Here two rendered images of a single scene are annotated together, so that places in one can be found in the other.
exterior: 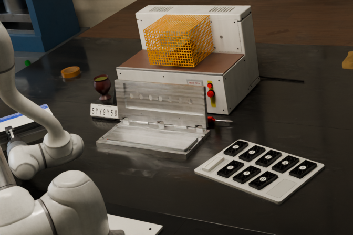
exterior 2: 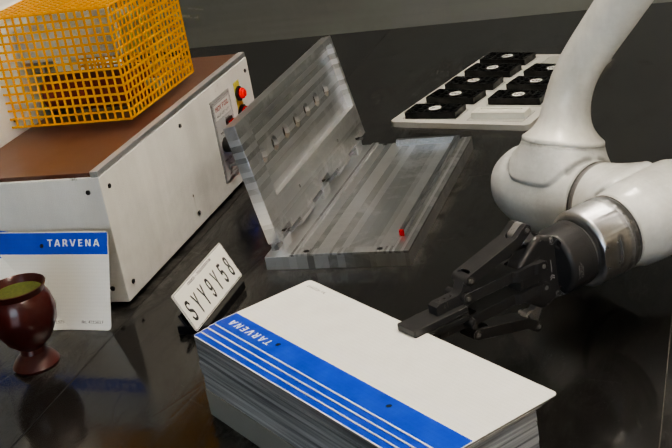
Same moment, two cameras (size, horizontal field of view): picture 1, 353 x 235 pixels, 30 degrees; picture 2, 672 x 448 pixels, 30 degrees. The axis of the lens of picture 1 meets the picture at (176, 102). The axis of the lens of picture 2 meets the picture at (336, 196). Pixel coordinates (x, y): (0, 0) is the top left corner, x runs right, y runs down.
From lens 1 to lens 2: 349 cm
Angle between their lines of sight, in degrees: 93
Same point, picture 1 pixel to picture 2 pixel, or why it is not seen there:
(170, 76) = (189, 115)
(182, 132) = (361, 166)
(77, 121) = not seen: hidden behind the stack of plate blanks
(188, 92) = (316, 68)
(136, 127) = (321, 224)
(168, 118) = (329, 155)
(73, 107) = (86, 410)
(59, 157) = not seen: hidden behind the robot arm
